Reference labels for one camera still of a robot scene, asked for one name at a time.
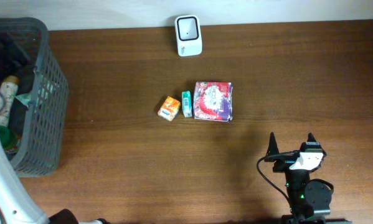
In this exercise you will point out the green lid jar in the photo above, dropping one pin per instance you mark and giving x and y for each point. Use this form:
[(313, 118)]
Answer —
[(10, 141)]

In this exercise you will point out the white floral tube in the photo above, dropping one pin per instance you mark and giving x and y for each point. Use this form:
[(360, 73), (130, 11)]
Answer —
[(8, 90)]

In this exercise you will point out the red purple tissue pack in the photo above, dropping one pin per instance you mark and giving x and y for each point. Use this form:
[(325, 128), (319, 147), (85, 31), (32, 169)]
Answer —
[(212, 101)]

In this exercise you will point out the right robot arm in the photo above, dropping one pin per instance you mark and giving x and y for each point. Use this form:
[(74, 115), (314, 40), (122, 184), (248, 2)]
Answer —
[(308, 199)]

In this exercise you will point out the white barcode scanner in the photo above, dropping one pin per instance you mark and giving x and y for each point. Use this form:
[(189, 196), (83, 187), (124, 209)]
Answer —
[(188, 35)]

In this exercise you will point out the grey plastic mesh basket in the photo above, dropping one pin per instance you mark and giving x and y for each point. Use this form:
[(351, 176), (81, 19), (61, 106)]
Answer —
[(40, 123)]

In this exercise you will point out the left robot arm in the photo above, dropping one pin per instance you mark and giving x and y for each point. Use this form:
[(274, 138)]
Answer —
[(16, 206)]

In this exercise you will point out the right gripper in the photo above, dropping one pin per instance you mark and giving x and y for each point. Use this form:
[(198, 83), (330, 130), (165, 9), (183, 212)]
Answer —
[(284, 160)]

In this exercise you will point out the small teal gum box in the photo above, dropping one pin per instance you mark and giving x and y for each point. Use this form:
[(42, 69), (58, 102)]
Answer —
[(186, 104)]

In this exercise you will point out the orange small tissue pack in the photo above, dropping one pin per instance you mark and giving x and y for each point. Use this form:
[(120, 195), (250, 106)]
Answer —
[(169, 109)]

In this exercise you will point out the teal wet wipes pack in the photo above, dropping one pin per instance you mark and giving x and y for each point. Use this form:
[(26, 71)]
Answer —
[(25, 98)]

